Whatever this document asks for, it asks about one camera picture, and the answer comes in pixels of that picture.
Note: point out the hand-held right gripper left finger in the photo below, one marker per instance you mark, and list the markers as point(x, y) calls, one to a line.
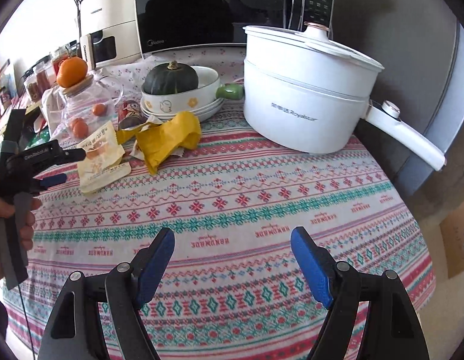
point(153, 266)

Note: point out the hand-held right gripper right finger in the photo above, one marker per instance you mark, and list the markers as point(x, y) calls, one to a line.
point(310, 266)

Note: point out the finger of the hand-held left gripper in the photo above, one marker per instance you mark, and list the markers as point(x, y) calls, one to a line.
point(72, 154)
point(54, 181)

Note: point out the cream snack wrapper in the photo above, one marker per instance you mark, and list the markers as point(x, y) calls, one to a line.
point(101, 165)

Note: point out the small orange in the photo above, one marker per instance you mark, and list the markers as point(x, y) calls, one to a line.
point(99, 109)
point(79, 126)

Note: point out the white cloth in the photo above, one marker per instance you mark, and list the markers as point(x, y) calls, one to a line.
point(52, 108)

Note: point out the clear glass jar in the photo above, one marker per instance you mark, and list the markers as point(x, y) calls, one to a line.
point(86, 101)

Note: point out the cork jar lid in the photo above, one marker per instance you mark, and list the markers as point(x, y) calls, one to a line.
point(80, 86)

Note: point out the large orange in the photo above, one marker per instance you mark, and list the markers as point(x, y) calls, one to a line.
point(71, 72)

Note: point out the yellow crumpled wrapper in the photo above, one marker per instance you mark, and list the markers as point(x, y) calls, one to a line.
point(164, 138)

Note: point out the cream printed box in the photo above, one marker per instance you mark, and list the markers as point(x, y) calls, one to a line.
point(87, 52)

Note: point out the patterned knit-print tablecloth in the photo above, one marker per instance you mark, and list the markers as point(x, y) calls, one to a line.
point(235, 195)

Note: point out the dark green pumpkin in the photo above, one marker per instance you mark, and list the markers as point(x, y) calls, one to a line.
point(168, 80)

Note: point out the cream kitchen appliance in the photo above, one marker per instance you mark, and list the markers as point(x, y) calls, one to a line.
point(112, 18)

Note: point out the stacked white plates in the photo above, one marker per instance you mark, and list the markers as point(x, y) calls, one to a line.
point(207, 112)

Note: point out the cardboard box with white label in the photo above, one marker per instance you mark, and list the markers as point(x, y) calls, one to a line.
point(455, 243)

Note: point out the white electric pot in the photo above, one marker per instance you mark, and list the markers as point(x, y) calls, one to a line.
point(299, 112)

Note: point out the black microwave oven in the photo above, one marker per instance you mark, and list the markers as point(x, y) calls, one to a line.
point(187, 7)

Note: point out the grey refrigerator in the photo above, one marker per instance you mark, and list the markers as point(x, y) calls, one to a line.
point(404, 63)

